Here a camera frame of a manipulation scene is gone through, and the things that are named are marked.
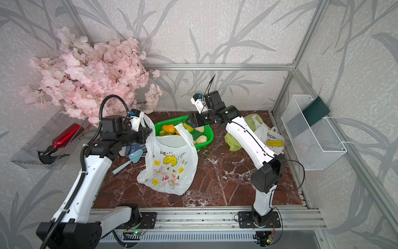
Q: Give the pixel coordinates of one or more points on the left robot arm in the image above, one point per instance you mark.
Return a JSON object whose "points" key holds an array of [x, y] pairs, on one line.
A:
{"points": [[71, 226]]}

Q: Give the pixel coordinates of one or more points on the blue dotted work glove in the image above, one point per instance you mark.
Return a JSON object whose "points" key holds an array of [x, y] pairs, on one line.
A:
{"points": [[128, 150]]}

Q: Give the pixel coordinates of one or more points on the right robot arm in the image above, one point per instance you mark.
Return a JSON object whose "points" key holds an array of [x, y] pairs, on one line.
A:
{"points": [[270, 169]]}

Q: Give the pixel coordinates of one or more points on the light blue toy trowel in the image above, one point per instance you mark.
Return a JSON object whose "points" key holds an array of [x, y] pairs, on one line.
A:
{"points": [[133, 158]]}

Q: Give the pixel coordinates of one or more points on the dark green card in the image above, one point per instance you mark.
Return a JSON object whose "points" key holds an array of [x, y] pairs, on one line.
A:
{"points": [[315, 111]]}

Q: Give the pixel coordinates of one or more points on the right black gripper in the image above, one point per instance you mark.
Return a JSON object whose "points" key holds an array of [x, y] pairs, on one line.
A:
{"points": [[194, 118]]}

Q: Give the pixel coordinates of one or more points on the clear acrylic wall shelf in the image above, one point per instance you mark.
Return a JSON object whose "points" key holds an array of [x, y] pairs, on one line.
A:
{"points": [[27, 157]]}

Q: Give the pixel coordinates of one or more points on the white printed plastic bag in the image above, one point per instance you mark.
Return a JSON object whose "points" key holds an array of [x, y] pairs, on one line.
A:
{"points": [[171, 161]]}

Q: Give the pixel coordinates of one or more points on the green plastic basket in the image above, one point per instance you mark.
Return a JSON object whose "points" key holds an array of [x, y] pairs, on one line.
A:
{"points": [[206, 130]]}

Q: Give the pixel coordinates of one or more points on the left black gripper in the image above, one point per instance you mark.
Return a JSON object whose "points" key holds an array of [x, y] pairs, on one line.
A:
{"points": [[143, 134]]}

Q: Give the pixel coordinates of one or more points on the white printed bag right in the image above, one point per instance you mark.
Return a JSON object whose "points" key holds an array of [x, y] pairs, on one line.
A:
{"points": [[269, 136]]}

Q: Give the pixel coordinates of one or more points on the pink cherry blossom tree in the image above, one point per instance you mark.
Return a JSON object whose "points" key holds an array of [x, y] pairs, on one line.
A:
{"points": [[91, 80]]}

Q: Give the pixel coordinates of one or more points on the beige pear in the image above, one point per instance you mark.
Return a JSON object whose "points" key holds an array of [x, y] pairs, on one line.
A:
{"points": [[200, 140]]}

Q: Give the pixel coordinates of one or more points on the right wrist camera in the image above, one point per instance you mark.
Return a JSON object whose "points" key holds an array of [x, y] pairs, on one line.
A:
{"points": [[208, 102]]}

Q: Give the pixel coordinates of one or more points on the white wire mesh basket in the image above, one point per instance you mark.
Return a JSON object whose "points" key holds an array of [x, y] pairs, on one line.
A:
{"points": [[316, 146]]}

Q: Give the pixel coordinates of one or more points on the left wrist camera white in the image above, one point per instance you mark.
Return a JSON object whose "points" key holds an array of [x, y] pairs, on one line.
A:
{"points": [[136, 119]]}

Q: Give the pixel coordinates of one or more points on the aluminium front rail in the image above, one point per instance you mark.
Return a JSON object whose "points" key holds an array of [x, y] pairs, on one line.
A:
{"points": [[225, 218]]}

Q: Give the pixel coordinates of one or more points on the orange pear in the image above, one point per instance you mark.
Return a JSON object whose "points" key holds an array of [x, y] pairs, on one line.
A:
{"points": [[169, 128]]}

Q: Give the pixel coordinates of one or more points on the green pear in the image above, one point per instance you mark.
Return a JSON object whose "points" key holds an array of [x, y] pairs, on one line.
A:
{"points": [[188, 128]]}

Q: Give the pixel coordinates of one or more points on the red spray bottle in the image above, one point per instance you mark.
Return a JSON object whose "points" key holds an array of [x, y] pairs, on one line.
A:
{"points": [[61, 141]]}

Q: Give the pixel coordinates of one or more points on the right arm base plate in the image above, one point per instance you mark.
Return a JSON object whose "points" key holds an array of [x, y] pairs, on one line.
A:
{"points": [[254, 220]]}

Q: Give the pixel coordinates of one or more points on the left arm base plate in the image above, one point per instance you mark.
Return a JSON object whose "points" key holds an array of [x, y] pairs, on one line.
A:
{"points": [[146, 221]]}

